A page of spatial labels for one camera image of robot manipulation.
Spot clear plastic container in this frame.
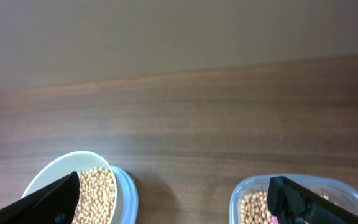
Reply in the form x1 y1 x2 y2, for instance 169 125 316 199
229 174 358 224

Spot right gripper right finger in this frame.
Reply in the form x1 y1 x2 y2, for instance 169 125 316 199
267 176 358 224

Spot soybeans in bowl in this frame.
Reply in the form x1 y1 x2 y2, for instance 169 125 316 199
72 167 116 224

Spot soybeans in container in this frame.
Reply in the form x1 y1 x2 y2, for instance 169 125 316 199
239 190 338 224

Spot pink plastic scoop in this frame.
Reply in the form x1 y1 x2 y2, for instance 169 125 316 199
272 216 280 224

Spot white bowl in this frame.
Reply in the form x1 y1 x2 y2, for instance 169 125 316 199
21 151 118 224

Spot white digital kitchen scale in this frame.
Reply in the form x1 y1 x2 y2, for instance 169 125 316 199
111 166 139 224

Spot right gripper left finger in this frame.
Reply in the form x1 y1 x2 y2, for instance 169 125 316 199
0 171 80 224

